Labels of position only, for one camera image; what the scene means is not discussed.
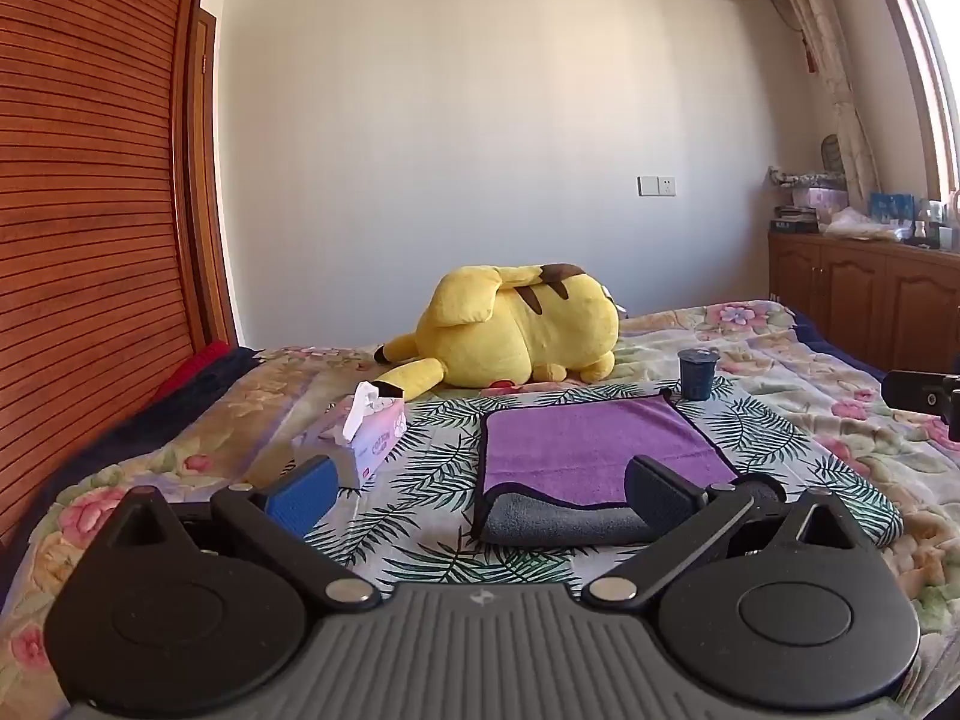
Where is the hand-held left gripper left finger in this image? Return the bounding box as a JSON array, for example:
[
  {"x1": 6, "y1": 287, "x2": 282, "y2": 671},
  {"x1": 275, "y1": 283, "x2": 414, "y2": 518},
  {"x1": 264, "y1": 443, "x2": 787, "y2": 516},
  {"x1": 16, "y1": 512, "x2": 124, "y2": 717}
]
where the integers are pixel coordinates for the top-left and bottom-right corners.
[{"x1": 96, "y1": 456, "x2": 382, "y2": 611}]

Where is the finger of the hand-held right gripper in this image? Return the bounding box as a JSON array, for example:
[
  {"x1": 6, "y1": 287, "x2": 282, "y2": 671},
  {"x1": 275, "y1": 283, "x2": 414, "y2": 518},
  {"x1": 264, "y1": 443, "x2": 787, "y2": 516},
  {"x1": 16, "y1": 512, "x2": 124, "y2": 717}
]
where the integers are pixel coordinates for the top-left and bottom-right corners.
[{"x1": 881, "y1": 369, "x2": 960, "y2": 445}]

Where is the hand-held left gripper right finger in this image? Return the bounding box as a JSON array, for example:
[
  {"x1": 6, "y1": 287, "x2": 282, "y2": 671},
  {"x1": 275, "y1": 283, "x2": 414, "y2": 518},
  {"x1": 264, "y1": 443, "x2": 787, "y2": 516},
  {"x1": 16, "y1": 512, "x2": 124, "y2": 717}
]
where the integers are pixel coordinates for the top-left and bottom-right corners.
[{"x1": 581, "y1": 454, "x2": 865, "y2": 611}]

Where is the purple towel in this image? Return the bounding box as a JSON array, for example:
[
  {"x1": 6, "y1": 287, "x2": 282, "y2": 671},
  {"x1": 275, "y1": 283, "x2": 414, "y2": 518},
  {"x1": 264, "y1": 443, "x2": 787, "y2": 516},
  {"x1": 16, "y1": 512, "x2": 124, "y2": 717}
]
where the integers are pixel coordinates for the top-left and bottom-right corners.
[{"x1": 474, "y1": 390, "x2": 742, "y2": 518}]

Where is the grey towel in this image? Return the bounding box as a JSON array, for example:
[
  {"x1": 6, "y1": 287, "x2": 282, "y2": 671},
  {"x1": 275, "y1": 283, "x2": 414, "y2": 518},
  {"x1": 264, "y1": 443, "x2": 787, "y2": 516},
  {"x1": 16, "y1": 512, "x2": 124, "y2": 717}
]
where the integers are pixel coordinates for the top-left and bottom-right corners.
[{"x1": 472, "y1": 474, "x2": 785, "y2": 547}]

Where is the pink tissue box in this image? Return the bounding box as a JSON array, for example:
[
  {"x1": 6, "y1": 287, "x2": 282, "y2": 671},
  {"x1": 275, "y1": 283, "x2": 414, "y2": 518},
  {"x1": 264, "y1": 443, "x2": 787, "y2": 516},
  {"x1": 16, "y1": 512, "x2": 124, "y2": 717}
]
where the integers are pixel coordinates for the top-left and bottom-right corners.
[{"x1": 291, "y1": 381, "x2": 410, "y2": 490}]

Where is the wooden cabinet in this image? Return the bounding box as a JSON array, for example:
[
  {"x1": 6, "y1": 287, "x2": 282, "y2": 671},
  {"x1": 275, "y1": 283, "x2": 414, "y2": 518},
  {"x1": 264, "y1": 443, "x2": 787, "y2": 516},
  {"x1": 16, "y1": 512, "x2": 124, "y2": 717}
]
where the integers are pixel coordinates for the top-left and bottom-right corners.
[{"x1": 768, "y1": 231, "x2": 960, "y2": 376}]

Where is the dark blue cup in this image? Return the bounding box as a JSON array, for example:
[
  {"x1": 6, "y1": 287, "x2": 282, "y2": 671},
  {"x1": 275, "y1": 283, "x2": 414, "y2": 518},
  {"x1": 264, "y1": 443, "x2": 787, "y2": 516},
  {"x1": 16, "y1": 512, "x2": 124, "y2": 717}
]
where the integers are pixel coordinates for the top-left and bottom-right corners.
[{"x1": 677, "y1": 348, "x2": 718, "y2": 401}]

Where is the leaf print sheet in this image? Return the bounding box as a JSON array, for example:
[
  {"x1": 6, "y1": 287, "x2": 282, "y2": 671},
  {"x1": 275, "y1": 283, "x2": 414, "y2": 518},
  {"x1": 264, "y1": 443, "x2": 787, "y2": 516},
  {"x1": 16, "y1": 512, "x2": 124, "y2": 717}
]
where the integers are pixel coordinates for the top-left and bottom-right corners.
[{"x1": 300, "y1": 382, "x2": 905, "y2": 590}]

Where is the red cloth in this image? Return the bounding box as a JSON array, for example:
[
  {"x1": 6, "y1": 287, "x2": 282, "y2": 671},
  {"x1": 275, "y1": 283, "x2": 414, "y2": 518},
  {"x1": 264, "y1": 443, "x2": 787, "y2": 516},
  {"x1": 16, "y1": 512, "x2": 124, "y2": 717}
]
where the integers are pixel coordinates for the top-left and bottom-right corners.
[{"x1": 154, "y1": 340, "x2": 233, "y2": 400}]

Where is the dark blue cloth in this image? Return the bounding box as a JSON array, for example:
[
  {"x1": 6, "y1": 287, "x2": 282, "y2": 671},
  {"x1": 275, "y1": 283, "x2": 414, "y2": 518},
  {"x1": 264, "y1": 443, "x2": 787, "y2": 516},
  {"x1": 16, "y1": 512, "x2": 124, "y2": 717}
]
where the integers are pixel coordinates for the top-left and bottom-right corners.
[{"x1": 0, "y1": 345, "x2": 263, "y2": 586}]

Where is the dark bottle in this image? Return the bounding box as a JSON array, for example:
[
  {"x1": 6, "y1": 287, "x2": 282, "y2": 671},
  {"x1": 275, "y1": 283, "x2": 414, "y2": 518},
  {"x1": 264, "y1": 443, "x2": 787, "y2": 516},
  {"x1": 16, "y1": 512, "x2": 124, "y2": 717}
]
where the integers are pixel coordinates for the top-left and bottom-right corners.
[{"x1": 912, "y1": 199, "x2": 941, "y2": 248}]

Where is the white plastic bag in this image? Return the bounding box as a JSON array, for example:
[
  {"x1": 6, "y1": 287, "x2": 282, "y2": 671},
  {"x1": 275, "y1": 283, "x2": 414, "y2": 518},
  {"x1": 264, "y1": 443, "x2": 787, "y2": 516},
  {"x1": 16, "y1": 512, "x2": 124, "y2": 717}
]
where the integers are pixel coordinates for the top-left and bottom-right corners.
[{"x1": 819, "y1": 207, "x2": 905, "y2": 242}]

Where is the blue carton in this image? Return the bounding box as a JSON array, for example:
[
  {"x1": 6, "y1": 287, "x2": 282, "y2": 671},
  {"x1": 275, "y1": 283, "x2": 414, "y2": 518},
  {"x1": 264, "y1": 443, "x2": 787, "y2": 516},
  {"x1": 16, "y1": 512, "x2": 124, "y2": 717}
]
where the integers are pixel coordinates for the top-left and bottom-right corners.
[{"x1": 868, "y1": 193, "x2": 916, "y2": 230}]

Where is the stack of dark books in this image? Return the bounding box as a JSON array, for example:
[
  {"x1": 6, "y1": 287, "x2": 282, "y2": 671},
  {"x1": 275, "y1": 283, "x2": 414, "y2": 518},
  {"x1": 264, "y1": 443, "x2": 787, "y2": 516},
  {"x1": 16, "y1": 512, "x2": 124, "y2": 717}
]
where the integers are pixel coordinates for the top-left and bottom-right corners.
[{"x1": 771, "y1": 204, "x2": 820, "y2": 235}]

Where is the yellow plush toy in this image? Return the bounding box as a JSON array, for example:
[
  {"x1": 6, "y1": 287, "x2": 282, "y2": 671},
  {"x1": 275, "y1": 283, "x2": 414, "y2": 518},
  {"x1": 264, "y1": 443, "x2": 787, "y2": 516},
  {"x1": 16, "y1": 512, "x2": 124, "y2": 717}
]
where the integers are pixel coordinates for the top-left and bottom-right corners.
[{"x1": 373, "y1": 262, "x2": 620, "y2": 400}]

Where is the floral storage box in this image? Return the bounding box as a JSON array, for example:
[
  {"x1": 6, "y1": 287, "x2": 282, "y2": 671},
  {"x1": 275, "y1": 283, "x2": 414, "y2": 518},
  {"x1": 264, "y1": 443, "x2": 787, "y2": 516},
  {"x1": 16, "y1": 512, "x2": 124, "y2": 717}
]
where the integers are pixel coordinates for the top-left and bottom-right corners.
[{"x1": 768, "y1": 165, "x2": 850, "y2": 212}]

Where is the beige patterned curtain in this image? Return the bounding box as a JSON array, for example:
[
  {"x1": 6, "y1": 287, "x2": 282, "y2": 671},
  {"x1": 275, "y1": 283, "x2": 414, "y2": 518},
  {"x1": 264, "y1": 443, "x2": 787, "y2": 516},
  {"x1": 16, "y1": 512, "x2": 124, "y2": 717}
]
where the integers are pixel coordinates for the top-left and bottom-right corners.
[{"x1": 765, "y1": 0, "x2": 880, "y2": 200}]

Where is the window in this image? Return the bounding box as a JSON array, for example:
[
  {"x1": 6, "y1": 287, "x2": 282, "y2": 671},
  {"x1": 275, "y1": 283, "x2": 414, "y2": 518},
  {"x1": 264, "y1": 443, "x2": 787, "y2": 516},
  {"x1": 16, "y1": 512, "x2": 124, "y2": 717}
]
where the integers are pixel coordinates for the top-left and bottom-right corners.
[{"x1": 862, "y1": 0, "x2": 960, "y2": 203}]

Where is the wooden slatted wardrobe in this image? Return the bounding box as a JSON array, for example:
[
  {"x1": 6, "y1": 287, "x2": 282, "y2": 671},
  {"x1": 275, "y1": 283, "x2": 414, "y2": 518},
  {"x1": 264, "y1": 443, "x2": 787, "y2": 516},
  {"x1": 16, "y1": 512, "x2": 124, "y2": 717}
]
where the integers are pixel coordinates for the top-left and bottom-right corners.
[{"x1": 0, "y1": 0, "x2": 239, "y2": 548}]

